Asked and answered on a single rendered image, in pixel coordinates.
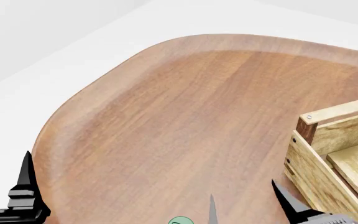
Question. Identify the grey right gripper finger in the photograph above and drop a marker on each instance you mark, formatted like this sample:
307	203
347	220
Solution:
212	213

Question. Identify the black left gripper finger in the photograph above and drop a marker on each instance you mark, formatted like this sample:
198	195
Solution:
26	186

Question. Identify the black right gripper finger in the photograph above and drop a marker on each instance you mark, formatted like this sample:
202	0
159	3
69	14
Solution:
294	207

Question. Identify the small green round object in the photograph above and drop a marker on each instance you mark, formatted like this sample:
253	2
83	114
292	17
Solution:
180	220

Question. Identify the large brown wooden tray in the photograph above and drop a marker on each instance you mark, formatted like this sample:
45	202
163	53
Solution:
179	121

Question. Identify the light wooden slatted crate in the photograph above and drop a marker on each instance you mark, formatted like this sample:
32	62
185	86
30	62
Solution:
337	137

